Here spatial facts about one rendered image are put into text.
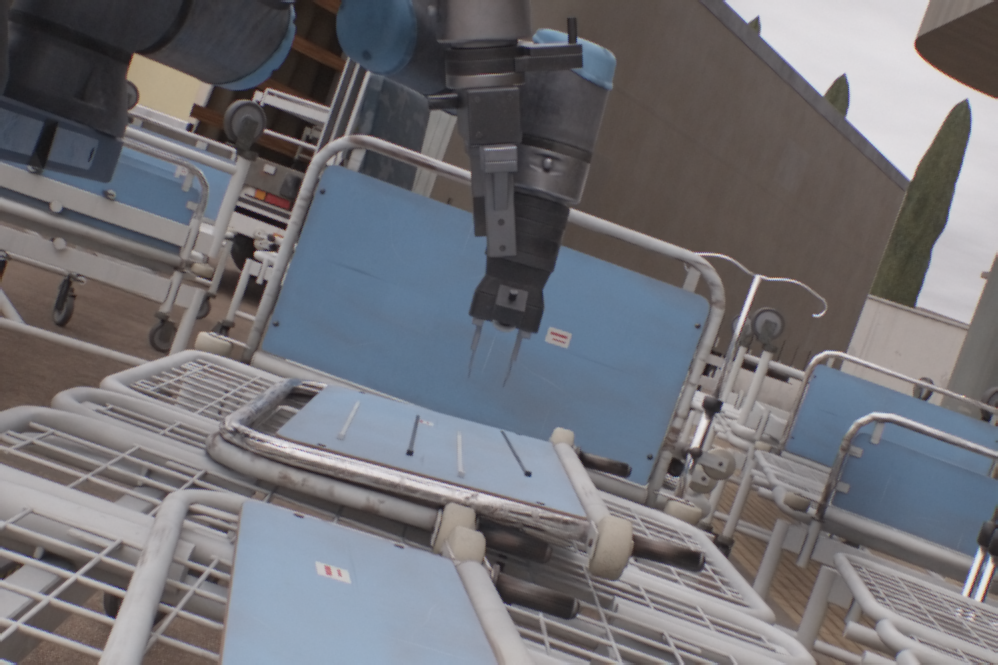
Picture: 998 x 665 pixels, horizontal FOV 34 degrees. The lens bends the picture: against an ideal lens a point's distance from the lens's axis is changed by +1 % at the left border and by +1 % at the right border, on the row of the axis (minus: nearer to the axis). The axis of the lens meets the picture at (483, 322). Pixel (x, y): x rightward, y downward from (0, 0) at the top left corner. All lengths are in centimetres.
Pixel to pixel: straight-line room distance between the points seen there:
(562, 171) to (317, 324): 114
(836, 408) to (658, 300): 330
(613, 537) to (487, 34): 50
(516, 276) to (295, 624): 69
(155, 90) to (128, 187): 745
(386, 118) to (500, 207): 934
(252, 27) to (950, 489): 242
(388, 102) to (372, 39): 917
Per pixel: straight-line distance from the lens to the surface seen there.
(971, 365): 1225
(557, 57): 152
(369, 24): 165
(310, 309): 274
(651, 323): 274
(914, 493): 403
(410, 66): 167
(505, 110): 149
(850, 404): 600
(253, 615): 106
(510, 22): 151
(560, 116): 166
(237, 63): 212
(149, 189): 463
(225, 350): 275
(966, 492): 404
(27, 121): 173
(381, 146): 273
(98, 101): 199
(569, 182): 167
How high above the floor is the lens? 79
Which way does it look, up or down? 2 degrees down
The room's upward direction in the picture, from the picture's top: 20 degrees clockwise
